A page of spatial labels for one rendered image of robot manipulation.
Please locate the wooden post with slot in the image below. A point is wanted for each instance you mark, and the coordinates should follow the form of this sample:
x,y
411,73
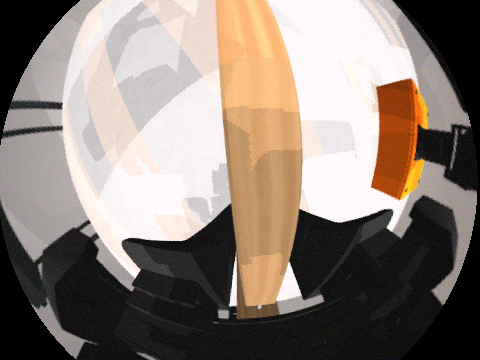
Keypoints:
x,y
244,312

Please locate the wooden side rail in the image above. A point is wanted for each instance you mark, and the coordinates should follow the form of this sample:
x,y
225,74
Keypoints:
x,y
262,132

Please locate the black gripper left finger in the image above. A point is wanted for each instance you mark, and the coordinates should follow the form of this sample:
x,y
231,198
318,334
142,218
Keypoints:
x,y
208,257

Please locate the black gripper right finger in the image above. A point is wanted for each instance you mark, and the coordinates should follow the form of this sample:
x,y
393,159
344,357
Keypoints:
x,y
322,245

